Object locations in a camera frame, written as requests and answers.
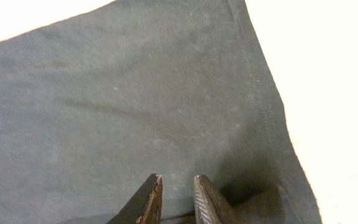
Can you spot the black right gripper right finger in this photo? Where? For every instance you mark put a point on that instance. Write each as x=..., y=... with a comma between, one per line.
x=211, y=207

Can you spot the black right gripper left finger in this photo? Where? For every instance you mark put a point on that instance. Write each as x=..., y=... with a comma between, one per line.
x=145, y=206

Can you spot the black t-shirt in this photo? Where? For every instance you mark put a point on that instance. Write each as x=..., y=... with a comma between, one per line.
x=92, y=105

